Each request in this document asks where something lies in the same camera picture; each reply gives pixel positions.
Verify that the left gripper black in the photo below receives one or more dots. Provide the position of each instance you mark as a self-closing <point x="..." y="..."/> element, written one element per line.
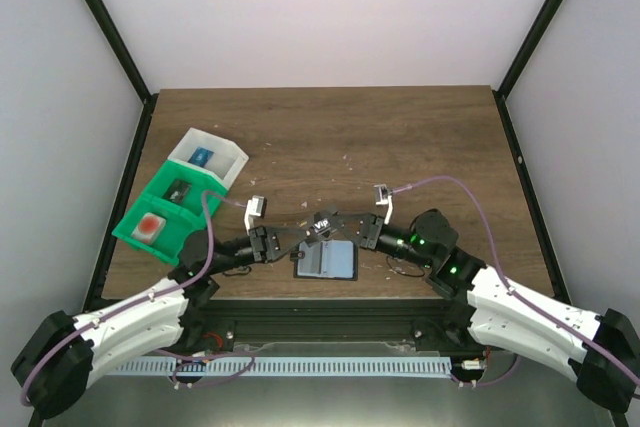
<point x="266" y="245"/>

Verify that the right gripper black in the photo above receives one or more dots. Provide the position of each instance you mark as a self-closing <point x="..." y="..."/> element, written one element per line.
<point x="369" y="232"/>

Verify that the black VIP card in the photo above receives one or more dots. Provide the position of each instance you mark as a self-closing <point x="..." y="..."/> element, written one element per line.
<point x="321" y="226"/>

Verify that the black leather card holder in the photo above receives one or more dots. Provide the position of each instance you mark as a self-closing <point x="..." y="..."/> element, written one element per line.
<point x="326" y="260"/>

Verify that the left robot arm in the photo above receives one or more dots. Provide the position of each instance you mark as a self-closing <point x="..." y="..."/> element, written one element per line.
<point x="67" y="354"/>

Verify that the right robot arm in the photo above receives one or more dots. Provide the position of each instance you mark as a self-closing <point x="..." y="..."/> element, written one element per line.
<point x="599" y="352"/>

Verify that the blue card in bin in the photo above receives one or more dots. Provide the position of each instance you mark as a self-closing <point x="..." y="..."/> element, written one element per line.
<point x="200" y="157"/>

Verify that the dark card in bin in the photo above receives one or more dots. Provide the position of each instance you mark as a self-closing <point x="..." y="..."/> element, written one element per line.
<point x="177" y="191"/>

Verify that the red and white card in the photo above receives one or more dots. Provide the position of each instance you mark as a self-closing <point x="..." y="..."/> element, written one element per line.
<point x="148" y="228"/>

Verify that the white plastic bin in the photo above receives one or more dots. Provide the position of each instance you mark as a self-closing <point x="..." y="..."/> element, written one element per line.
<point x="217" y="157"/>

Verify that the green plastic bin front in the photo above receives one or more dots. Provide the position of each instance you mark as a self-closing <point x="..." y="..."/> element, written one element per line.
<point x="168" y="244"/>

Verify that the green plastic bin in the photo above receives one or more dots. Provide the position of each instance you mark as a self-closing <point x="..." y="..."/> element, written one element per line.
<point x="191" y="209"/>
<point x="168" y="244"/>

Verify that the green plastic bin middle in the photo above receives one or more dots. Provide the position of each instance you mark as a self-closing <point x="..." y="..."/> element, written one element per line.
<point x="191" y="209"/>

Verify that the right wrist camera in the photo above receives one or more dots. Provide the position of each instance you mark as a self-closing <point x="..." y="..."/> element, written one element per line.
<point x="384" y="198"/>

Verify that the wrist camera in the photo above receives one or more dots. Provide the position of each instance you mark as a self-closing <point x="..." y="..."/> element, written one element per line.
<point x="255" y="209"/>
<point x="384" y="198"/>

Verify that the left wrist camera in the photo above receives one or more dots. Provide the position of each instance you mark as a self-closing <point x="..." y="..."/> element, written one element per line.
<point x="255" y="209"/>

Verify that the black aluminium frame rail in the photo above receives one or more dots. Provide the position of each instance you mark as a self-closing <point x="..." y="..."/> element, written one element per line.
<point x="427" y="324"/>

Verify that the light blue cable duct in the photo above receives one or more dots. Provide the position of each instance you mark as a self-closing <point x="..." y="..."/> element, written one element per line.
<point x="405" y="367"/>

